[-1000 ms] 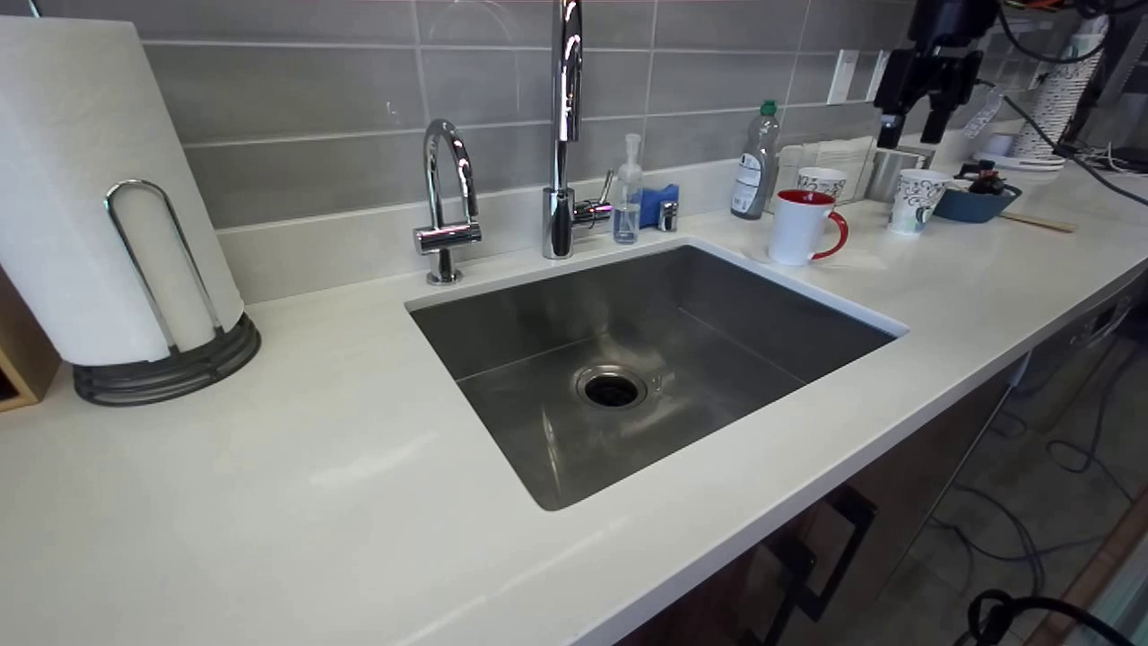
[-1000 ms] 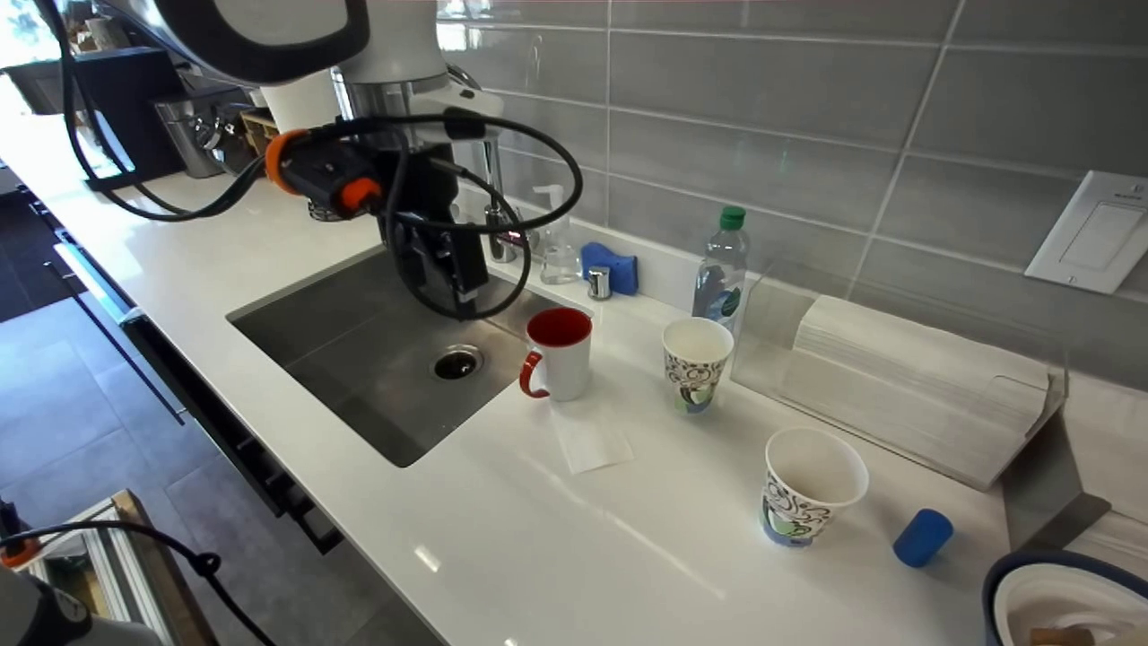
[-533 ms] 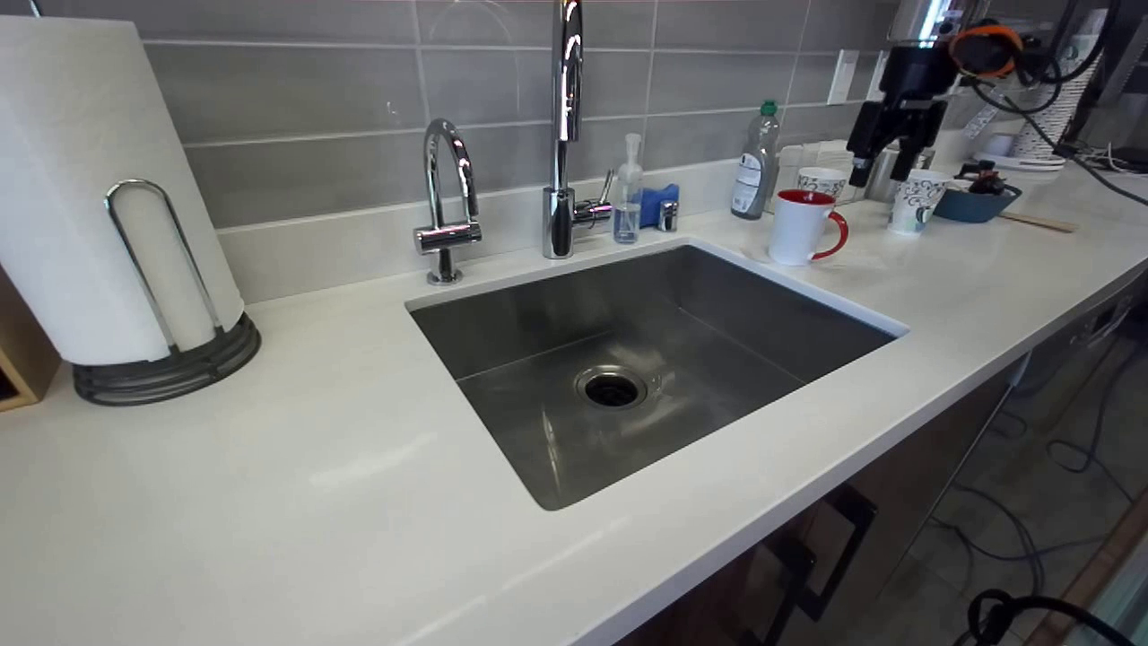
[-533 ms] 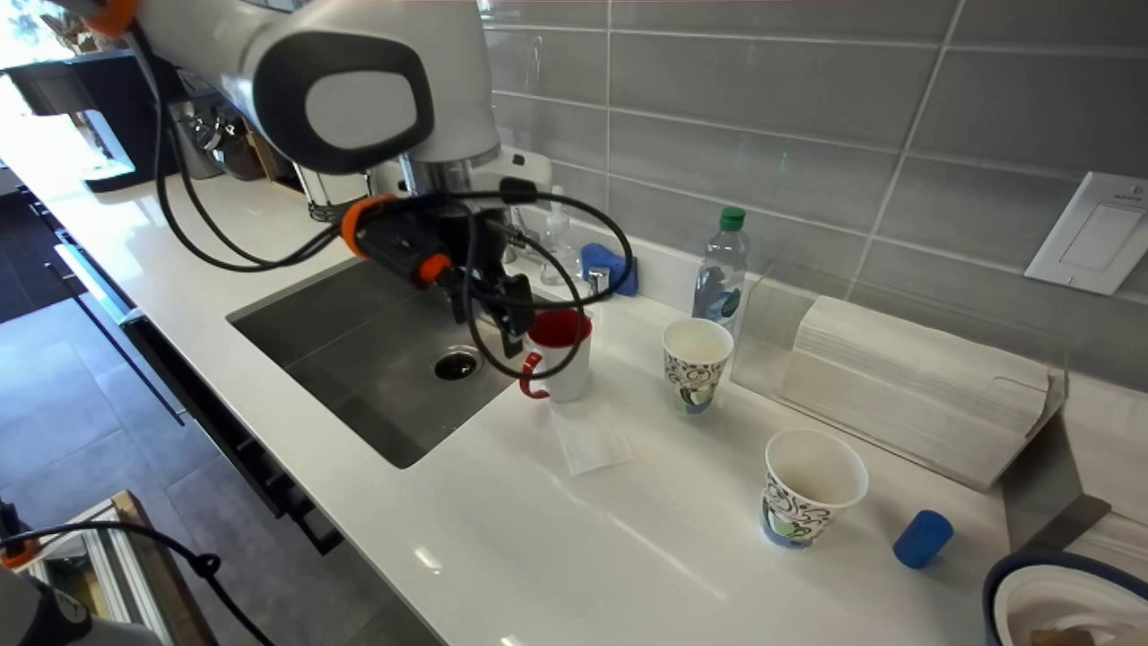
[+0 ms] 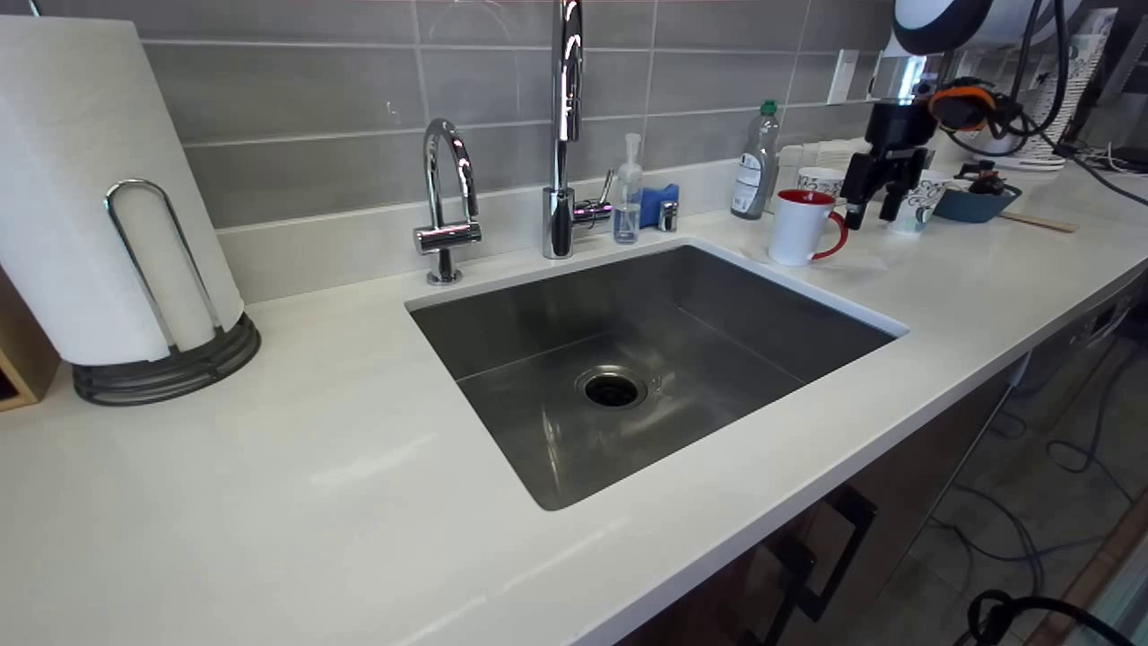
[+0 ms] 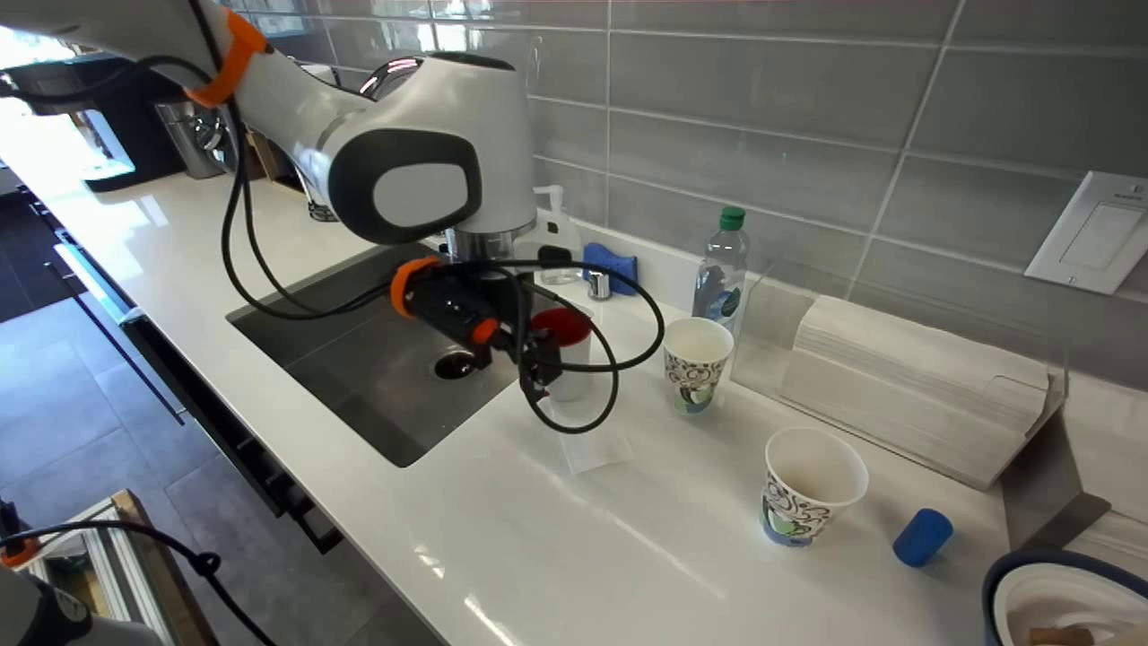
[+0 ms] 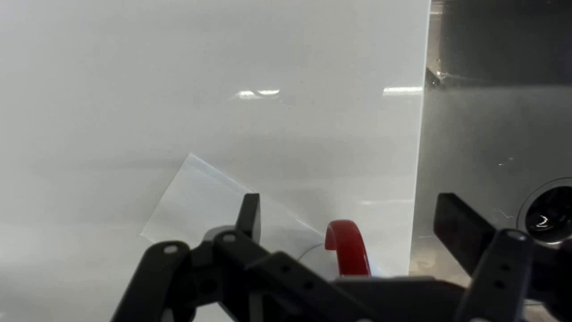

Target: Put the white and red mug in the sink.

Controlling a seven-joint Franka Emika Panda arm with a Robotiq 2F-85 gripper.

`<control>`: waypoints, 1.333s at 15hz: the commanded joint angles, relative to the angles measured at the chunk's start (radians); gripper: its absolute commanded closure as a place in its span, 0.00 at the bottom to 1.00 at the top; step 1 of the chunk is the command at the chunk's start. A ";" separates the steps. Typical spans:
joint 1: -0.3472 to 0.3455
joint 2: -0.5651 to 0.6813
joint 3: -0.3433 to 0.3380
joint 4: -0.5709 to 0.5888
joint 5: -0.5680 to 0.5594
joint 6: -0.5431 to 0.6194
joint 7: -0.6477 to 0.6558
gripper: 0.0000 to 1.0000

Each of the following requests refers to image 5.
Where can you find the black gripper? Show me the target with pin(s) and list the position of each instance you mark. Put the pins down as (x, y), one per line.
(897, 137)

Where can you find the white and red mug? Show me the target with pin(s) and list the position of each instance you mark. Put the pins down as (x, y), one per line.
(789, 236)

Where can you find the stainless steel sink basin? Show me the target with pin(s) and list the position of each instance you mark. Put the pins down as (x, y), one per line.
(741, 325)

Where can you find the round metal sink drain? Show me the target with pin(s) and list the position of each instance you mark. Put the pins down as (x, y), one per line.
(612, 387)

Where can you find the white patterned cup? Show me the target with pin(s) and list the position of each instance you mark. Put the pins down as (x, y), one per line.
(929, 206)

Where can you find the blue bowl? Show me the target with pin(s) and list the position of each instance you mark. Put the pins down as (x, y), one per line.
(971, 206)

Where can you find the orange wrist attachment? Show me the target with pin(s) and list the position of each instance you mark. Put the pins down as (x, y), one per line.
(960, 100)

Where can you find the dish soap bottle green cap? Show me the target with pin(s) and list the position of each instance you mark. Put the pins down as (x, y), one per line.
(752, 180)

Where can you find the thin wooden stick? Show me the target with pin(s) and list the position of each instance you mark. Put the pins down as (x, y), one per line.
(1038, 224)

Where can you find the blue sponge holder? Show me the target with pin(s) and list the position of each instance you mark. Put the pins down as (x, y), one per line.
(653, 206)

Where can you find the clear soap pump bottle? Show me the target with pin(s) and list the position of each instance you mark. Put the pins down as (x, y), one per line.
(625, 203)

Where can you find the dark wood base cabinet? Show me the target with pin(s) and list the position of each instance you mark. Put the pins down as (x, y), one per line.
(935, 480)

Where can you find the tall chrome faucet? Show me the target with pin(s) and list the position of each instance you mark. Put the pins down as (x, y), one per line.
(563, 108)

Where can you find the small curved chrome faucet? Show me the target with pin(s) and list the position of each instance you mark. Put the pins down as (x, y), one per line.
(446, 236)

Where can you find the metal paper towel holder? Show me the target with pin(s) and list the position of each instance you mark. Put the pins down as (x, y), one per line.
(182, 375)

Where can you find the white paper towel roll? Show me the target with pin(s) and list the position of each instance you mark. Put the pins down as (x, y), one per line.
(74, 180)

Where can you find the wooden box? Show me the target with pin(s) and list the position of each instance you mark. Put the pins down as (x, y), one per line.
(20, 361)

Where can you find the white wall outlet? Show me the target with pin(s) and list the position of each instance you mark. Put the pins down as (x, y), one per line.
(842, 75)

